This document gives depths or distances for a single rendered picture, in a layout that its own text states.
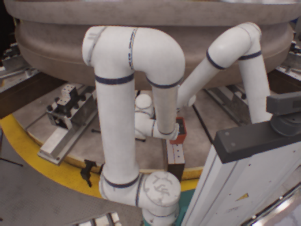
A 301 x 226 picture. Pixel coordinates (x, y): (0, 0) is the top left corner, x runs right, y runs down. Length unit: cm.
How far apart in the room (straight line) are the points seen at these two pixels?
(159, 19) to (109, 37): 121
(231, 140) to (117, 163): 45
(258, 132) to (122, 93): 37
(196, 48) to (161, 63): 154
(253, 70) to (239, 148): 58
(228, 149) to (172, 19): 143
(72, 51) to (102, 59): 174
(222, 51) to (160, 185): 58
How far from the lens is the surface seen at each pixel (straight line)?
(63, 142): 235
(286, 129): 50
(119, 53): 54
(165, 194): 86
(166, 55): 53
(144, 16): 174
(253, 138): 48
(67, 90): 230
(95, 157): 226
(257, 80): 99
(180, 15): 175
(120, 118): 64
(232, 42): 84
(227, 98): 282
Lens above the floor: 211
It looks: 43 degrees down
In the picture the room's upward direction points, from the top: straight up
